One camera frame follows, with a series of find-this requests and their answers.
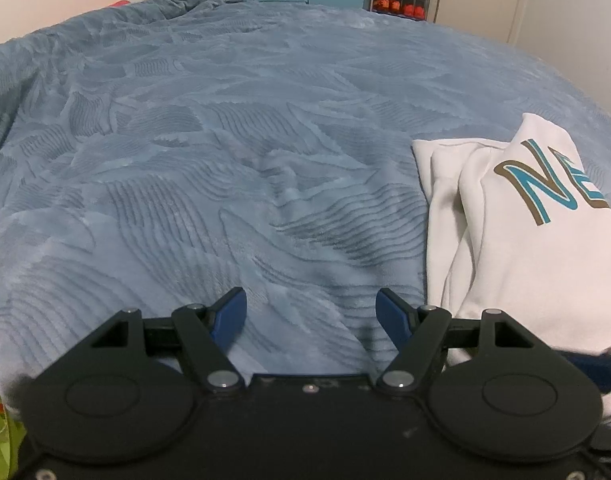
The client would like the white long-sleeve Nevada shirt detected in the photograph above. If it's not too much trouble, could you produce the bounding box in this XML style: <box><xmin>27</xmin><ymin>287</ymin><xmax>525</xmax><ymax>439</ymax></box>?
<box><xmin>411</xmin><ymin>112</ymin><xmax>611</xmax><ymax>430</ymax></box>

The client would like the blue textured bedspread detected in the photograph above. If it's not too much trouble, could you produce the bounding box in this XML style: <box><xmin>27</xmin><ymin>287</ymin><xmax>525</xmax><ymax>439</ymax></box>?
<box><xmin>0</xmin><ymin>0</ymin><xmax>611</xmax><ymax>408</ymax></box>

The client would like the green patterned cloth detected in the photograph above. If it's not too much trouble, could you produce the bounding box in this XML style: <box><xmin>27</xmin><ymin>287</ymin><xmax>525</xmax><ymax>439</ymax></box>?
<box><xmin>0</xmin><ymin>398</ymin><xmax>25</xmax><ymax>480</ymax></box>

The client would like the red pillow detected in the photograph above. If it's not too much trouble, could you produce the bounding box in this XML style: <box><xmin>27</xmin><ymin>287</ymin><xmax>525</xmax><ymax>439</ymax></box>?
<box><xmin>110</xmin><ymin>0</ymin><xmax>130</xmax><ymax>8</ymax></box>

